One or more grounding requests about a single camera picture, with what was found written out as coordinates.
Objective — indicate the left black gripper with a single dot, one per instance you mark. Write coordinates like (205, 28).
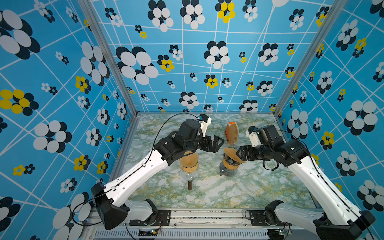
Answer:
(216, 146)

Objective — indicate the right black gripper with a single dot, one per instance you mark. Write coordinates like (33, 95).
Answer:
(248, 148)

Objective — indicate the orange coffee filter pack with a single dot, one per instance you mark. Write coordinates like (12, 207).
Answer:
(232, 133)

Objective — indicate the grey glass pitcher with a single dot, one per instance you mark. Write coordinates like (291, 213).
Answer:
(227, 172)

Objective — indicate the grey glass dripper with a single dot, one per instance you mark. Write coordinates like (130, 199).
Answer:
(231, 164)

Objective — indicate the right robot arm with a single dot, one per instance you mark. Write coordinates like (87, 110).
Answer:
(340, 219)

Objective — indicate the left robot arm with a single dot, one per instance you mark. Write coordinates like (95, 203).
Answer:
(112, 199)

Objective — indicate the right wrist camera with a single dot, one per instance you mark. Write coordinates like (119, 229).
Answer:
(252, 134)

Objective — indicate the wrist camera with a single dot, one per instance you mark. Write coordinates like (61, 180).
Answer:
(204, 120)
(252, 134)

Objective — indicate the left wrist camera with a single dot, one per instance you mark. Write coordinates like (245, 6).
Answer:
(204, 120)

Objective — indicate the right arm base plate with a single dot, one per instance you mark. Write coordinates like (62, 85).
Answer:
(259, 219)

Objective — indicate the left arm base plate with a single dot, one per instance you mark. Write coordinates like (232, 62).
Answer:
(162, 218)

